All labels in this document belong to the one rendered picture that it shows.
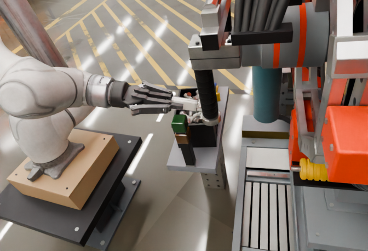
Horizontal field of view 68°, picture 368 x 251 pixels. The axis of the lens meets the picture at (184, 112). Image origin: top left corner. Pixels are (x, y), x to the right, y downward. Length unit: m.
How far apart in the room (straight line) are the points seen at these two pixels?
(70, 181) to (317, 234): 0.88
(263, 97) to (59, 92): 0.59
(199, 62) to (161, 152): 1.14
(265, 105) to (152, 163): 0.84
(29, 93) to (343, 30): 0.55
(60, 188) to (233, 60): 0.85
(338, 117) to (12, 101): 0.58
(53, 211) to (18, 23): 0.71
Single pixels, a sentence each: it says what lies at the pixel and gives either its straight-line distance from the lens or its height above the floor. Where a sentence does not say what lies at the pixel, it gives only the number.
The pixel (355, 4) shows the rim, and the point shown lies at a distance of 0.77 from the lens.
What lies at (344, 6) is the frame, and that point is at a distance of 0.43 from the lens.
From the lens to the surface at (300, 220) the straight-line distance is 1.16.
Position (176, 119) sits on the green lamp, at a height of 0.66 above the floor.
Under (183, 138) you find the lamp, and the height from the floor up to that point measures 0.60.
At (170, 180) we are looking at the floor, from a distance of 1.46.
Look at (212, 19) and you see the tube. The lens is 0.46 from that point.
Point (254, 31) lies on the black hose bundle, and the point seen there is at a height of 0.98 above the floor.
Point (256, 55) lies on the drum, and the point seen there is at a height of 0.85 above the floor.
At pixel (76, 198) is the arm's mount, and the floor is 0.36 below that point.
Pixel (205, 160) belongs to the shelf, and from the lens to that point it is 0.93.
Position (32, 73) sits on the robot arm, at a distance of 0.65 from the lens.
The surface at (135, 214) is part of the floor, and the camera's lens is 1.42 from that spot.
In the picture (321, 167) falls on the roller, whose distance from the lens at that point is 0.81.
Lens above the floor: 1.18
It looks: 42 degrees down
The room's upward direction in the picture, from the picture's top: 15 degrees counter-clockwise
